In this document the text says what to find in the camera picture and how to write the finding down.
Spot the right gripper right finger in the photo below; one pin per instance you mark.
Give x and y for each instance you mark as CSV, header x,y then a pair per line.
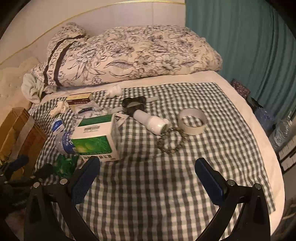
x,y
253,221

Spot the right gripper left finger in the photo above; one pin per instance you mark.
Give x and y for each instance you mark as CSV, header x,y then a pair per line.
x,y
41,222

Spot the green plastic wrapper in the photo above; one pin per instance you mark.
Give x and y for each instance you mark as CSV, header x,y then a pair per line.
x,y
65,166

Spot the plastic water bottle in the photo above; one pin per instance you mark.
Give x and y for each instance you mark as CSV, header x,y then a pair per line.
x,y
64,143

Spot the green white carton box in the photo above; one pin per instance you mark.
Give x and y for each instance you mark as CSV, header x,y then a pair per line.
x,y
97,136

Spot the brown medicine box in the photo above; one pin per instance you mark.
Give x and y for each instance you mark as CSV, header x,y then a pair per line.
x,y
75,100

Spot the white plastic bottle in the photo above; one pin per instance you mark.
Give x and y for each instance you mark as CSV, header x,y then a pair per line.
x,y
154,124

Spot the blue tissue pack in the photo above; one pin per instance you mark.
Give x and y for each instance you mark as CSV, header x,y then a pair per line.
x,y
57,126

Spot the brown cardboard box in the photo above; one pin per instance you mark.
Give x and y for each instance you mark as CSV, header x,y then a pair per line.
x,y
21,135

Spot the clear bottles beside bed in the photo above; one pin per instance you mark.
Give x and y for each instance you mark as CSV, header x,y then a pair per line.
x,y
277,131

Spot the crumpled white tissue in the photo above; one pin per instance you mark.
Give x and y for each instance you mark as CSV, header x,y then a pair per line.
x,y
61,107

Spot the mint green towel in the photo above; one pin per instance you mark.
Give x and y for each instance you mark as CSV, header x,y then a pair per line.
x,y
33,88

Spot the white tape roll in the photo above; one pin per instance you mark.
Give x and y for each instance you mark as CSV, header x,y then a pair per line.
x,y
192,121

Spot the small printed sachet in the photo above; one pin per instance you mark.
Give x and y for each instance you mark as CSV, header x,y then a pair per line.
x,y
120,119

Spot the white plush toy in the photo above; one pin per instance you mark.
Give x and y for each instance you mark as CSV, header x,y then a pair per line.
x,y
114,91

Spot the floral patterned pillow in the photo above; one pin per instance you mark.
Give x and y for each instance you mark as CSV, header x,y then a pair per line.
x,y
123,53

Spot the teal curtain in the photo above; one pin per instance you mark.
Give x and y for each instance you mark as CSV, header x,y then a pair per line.
x,y
256,46

